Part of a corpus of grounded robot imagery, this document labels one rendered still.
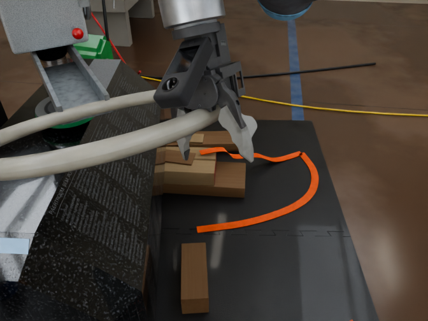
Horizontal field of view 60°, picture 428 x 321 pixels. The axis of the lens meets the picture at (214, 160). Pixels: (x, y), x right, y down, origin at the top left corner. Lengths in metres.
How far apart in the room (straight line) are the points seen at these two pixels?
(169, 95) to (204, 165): 1.71
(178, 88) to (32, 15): 0.79
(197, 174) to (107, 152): 1.68
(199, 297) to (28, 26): 1.20
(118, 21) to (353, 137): 2.67
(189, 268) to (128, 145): 1.33
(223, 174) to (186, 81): 1.81
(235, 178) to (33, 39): 1.42
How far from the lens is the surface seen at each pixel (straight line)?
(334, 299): 1.91
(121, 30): 4.32
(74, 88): 1.09
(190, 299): 1.69
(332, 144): 2.80
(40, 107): 1.46
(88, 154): 0.48
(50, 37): 1.24
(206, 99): 0.54
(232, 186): 2.19
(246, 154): 0.55
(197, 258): 1.80
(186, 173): 2.15
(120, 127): 1.51
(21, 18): 1.21
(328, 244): 2.09
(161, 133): 0.50
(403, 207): 2.47
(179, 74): 0.50
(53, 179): 1.20
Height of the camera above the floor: 1.59
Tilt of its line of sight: 39 degrees down
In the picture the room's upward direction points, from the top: straight up
